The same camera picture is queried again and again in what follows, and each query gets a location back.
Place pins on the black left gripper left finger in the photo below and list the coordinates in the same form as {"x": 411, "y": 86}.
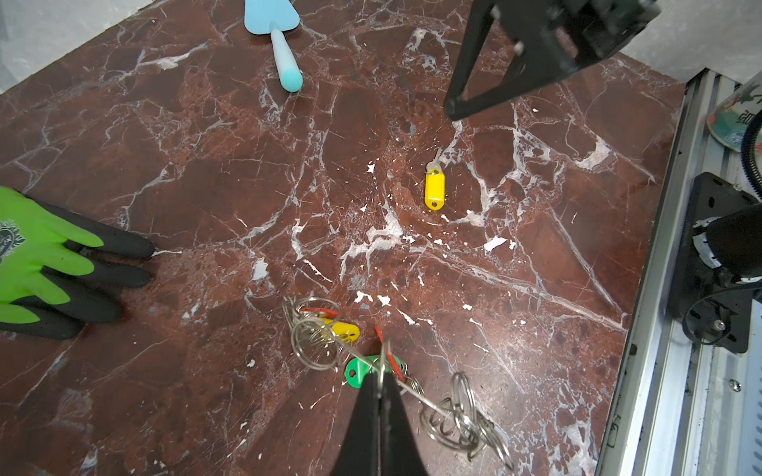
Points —
{"x": 361, "y": 448}

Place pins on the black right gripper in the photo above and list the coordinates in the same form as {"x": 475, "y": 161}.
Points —
{"x": 552, "y": 40}

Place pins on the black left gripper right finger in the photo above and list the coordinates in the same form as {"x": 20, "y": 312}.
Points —
{"x": 399, "y": 454}

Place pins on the yellow key tag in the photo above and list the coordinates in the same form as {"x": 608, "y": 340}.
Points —
{"x": 435, "y": 183}

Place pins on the metal keyring bunch with tags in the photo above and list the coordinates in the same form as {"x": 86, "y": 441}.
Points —
{"x": 323, "y": 341}

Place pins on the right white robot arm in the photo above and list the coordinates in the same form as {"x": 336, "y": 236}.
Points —
{"x": 723, "y": 256}

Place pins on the light blue toy trowel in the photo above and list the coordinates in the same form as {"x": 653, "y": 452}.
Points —
{"x": 273, "y": 18}

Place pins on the green and black work glove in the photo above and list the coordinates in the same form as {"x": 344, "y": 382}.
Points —
{"x": 46, "y": 270}

